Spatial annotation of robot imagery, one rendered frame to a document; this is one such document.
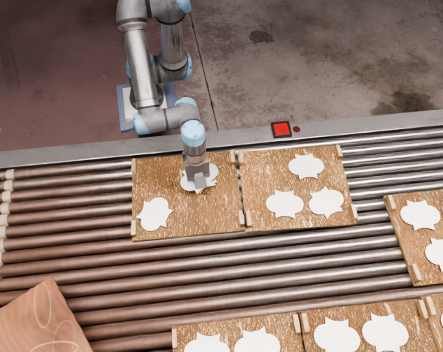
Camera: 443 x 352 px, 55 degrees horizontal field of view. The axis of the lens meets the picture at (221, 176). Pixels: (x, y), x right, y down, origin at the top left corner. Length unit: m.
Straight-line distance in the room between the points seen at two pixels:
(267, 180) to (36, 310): 0.91
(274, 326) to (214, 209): 0.47
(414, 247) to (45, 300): 1.25
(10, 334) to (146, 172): 0.72
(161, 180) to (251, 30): 2.20
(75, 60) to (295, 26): 1.75
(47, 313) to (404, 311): 1.14
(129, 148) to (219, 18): 2.15
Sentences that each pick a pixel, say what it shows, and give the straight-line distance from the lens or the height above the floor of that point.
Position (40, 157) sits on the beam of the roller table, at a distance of 1.89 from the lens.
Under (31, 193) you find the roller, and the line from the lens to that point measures 1.81.
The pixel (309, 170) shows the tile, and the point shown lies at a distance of 1.71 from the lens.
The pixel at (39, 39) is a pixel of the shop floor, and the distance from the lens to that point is 3.84.
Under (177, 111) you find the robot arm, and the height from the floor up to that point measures 1.26.
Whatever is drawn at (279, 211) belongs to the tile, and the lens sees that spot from 1.61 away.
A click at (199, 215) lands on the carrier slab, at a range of 1.60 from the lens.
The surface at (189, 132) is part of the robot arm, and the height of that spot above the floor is 1.28.
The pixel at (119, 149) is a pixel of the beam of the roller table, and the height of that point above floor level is 0.91.
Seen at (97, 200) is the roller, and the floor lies 0.91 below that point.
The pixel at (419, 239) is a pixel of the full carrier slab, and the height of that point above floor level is 0.94.
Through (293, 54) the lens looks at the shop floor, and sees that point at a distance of 3.49.
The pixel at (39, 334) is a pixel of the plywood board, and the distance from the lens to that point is 1.46.
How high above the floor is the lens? 2.38
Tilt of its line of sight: 60 degrees down
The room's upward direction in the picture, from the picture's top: straight up
